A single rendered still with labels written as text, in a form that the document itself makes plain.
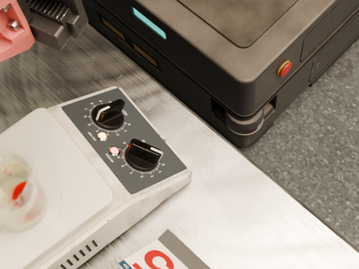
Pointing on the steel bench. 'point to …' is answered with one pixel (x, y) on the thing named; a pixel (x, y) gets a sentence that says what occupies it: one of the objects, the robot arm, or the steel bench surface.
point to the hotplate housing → (104, 221)
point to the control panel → (123, 141)
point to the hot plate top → (53, 188)
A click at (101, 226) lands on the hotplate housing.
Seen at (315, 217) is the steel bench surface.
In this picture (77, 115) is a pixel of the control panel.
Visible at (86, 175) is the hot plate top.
